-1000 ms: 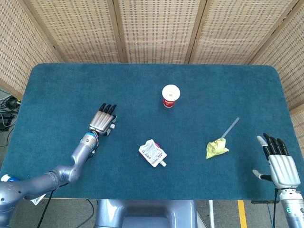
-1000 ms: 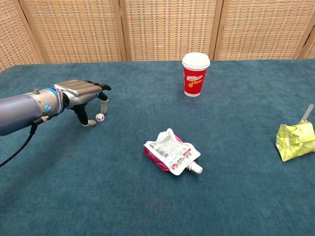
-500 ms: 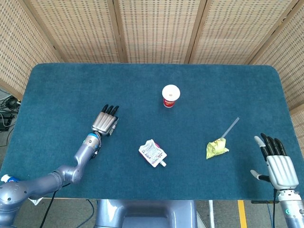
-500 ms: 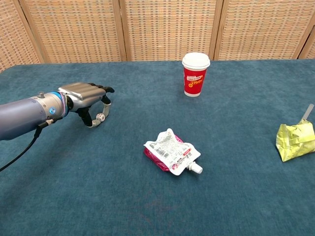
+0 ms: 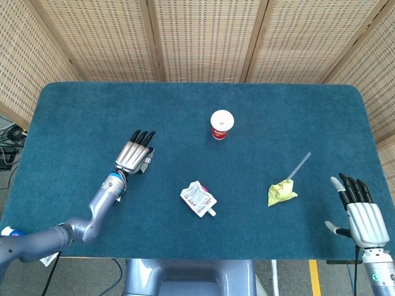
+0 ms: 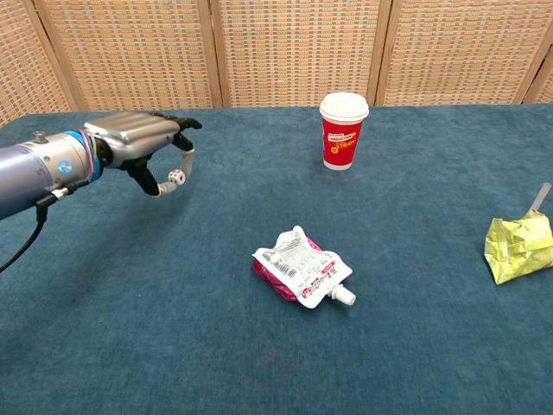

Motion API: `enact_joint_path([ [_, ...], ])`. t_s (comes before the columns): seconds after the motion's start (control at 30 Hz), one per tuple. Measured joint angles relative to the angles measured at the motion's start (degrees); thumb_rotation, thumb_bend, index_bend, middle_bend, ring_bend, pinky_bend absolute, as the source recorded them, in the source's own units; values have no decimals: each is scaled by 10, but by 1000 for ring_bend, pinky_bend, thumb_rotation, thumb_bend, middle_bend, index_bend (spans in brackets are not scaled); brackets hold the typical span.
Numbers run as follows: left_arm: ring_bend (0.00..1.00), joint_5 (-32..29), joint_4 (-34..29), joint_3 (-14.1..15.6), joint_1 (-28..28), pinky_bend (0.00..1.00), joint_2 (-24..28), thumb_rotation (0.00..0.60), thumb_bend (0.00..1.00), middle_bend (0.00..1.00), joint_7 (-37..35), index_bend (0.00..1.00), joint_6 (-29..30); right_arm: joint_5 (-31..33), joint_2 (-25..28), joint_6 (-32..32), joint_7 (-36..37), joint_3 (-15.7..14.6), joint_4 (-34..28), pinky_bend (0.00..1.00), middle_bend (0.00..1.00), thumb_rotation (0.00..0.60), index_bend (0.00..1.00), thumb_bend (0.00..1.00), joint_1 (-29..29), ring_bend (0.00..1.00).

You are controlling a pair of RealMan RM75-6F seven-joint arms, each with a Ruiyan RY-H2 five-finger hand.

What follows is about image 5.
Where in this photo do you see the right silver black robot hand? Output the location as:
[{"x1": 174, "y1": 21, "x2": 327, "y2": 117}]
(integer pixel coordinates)
[{"x1": 324, "y1": 173, "x2": 390, "y2": 249}]

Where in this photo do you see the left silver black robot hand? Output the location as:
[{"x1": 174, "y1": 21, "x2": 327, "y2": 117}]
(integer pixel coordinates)
[{"x1": 115, "y1": 129, "x2": 157, "y2": 176}]

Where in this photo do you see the blue felt table cover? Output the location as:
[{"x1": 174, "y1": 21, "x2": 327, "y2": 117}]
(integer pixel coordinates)
[{"x1": 0, "y1": 81, "x2": 395, "y2": 260}]

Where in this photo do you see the yellow floor tape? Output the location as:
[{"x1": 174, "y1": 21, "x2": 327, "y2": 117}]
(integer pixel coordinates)
[{"x1": 309, "y1": 259, "x2": 322, "y2": 296}]

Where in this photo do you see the white spouted drink pouch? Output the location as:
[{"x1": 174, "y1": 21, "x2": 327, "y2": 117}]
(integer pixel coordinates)
[{"x1": 180, "y1": 180, "x2": 218, "y2": 218}]

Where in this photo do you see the clear plastic straw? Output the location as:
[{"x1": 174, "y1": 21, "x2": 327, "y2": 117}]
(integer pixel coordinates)
[{"x1": 286, "y1": 152, "x2": 312, "y2": 181}]

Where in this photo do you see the yellow crumpled wrapper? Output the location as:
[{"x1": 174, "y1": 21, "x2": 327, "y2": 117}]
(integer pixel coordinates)
[{"x1": 267, "y1": 179, "x2": 298, "y2": 207}]

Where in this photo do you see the red white yogurt cup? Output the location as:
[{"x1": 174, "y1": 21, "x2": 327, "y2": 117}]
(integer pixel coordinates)
[{"x1": 210, "y1": 110, "x2": 235, "y2": 141}]

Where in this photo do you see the white table leg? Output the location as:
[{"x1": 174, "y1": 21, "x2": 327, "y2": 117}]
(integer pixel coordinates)
[{"x1": 270, "y1": 259, "x2": 280, "y2": 296}]

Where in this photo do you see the woven bamboo folding screen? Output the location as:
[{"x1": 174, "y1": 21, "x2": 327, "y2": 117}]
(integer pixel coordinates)
[{"x1": 0, "y1": 0, "x2": 395, "y2": 198}]

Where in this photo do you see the grey robot torso base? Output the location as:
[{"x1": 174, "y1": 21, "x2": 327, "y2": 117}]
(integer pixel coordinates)
[{"x1": 122, "y1": 258, "x2": 257, "y2": 296}]

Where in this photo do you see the black cable bundle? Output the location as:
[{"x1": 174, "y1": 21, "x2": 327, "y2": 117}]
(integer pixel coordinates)
[{"x1": 0, "y1": 115, "x2": 28, "y2": 170}]

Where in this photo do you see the blue floor cable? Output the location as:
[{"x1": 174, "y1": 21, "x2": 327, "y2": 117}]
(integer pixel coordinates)
[{"x1": 100, "y1": 258, "x2": 128, "y2": 296}]

